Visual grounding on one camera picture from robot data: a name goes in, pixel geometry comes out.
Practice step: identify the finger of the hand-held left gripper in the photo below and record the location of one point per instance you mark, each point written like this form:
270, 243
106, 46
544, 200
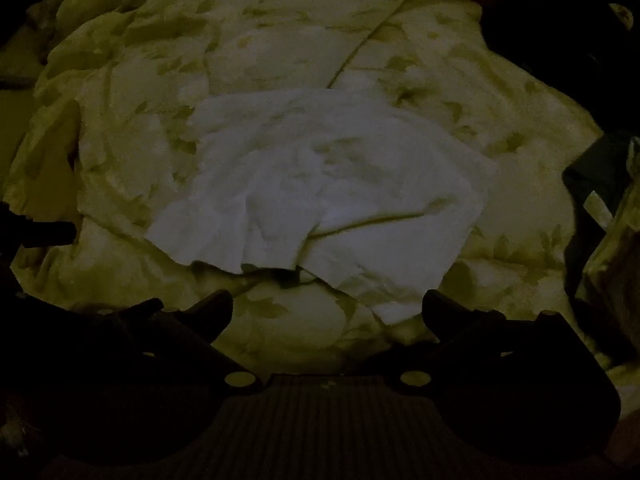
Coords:
47, 232

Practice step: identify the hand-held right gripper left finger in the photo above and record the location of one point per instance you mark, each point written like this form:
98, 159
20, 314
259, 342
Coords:
218, 307

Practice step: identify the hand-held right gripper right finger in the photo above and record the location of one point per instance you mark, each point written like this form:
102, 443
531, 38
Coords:
436, 307

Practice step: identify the small white garment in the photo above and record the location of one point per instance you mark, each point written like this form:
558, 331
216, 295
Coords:
320, 185

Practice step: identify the shiny greenish cloth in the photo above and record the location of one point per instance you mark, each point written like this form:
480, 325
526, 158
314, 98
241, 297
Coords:
616, 270

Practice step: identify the dark cloth with pale label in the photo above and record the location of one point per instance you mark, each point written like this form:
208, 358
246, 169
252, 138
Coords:
595, 175

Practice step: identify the leaf print blanket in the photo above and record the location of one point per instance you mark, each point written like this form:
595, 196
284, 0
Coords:
280, 25

